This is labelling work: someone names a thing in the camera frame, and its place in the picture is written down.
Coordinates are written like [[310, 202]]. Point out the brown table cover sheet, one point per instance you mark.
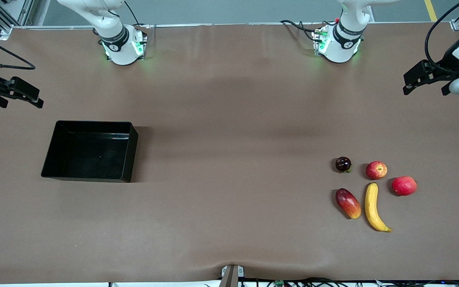
[[229, 159]]

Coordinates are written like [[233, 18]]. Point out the black plastic box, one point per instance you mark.
[[90, 153]]

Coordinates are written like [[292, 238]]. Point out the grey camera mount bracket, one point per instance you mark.
[[229, 277]]

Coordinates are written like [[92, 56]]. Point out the aluminium table edge rail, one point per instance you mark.
[[213, 24]]

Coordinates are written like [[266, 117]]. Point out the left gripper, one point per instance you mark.
[[447, 60]]

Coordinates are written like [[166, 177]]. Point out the solid red round fruit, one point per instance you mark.
[[404, 186]]

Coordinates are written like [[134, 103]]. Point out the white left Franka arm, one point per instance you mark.
[[339, 50]]

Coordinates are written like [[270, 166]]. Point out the small green circuit board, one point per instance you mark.
[[279, 283]]

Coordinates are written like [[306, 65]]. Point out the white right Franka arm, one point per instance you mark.
[[122, 52]]

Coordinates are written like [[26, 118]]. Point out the red yellow apple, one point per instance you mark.
[[376, 170]]

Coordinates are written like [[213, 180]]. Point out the dark purple mangosteen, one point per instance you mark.
[[343, 164]]

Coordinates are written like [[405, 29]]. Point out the yellow banana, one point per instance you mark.
[[371, 207]]

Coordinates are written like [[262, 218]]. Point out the red yellow mango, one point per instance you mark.
[[348, 203]]

